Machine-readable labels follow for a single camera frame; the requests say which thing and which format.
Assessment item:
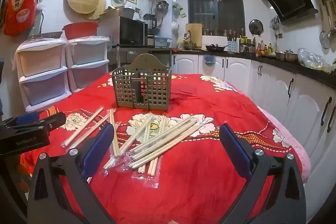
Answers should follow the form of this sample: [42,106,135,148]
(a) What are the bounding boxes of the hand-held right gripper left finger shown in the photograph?
[28,123,116,224]

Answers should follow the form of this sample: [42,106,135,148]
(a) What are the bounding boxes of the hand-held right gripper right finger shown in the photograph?
[219,123,307,224]

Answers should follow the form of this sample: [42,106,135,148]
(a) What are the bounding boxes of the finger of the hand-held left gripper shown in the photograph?
[32,112,67,133]
[3,111,40,128]

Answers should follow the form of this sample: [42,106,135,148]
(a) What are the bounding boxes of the set of chopsticks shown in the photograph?
[61,107,202,189]

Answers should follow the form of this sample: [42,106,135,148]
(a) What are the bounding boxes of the olive plastic utensil holder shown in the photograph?
[112,53,172,111]

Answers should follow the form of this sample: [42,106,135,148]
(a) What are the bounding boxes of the red floral tablecloth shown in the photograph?
[20,72,302,224]

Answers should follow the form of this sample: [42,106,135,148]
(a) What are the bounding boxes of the white plastic drawer unit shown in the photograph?
[15,36,72,112]

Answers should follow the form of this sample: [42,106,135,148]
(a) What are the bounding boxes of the pink quilt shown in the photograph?
[257,106,311,185]

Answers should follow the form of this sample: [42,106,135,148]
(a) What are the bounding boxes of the white kitchen cabinets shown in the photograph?
[172,53,336,219]

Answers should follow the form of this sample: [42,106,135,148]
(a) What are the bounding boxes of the wicker basket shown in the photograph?
[31,31,63,41]

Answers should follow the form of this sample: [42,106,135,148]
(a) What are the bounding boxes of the red plastic basin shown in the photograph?
[62,22,100,40]

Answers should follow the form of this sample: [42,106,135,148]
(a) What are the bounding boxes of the black wok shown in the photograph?
[205,43,229,52]

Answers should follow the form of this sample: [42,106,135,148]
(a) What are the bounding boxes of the black kitchen countertop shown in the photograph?
[172,48,336,94]

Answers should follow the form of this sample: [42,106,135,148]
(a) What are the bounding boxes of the pale blue knife block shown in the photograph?
[227,35,240,52]

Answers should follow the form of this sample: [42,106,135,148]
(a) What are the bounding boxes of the metal shelf rack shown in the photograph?
[112,45,174,75]

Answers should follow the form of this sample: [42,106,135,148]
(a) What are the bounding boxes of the group of condiment bottles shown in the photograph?
[256,40,276,56]

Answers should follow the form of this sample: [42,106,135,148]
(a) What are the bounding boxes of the black microwave oven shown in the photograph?
[99,16,149,46]

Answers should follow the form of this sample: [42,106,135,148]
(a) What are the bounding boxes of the row of steel jars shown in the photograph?
[203,28,246,37]

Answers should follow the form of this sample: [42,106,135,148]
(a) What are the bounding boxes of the clear plastic bag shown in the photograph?
[298,48,332,73]

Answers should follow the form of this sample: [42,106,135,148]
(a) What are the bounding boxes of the wooden cutting board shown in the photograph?
[185,23,202,48]

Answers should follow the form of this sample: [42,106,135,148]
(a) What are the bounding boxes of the round wooden board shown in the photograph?
[87,0,108,20]

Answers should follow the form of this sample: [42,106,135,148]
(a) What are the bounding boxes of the hanging dark pot lid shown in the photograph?
[248,19,264,36]

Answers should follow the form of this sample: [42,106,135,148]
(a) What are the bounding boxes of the pale blue storage box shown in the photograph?
[154,35,172,47]

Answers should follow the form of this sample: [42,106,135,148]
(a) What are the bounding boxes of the stainless steel tray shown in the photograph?
[99,7,135,20]

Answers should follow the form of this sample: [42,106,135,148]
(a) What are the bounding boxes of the black blender jug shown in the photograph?
[143,13,158,30]

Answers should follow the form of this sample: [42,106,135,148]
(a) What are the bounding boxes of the dark window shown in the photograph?
[186,0,246,37]

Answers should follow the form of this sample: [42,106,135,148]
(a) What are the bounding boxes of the hanging steel pots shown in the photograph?
[155,0,169,17]

